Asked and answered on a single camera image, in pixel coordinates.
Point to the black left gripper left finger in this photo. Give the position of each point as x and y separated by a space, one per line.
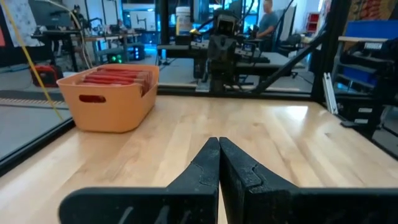
140 205

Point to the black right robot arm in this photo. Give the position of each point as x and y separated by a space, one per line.
221 59

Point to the black equipment rack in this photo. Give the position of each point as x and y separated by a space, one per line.
367 87

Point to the black aluminium table frame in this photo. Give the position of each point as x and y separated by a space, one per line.
233 92

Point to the wooden desk with black legs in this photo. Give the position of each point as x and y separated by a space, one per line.
68 37

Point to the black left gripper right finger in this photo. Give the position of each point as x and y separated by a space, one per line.
295 205

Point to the white plastic jar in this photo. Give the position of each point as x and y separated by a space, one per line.
183 20

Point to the silver aluminium bar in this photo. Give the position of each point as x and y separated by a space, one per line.
330 93

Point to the blue storage bin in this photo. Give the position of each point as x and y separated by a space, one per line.
370 29

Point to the orange plastic basket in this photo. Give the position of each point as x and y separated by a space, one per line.
118 112

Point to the person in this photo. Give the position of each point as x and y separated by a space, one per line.
267 23

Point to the black computer with green lights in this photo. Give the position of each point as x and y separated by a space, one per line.
116 56

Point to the red and black floor device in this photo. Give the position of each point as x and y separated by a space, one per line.
46 74

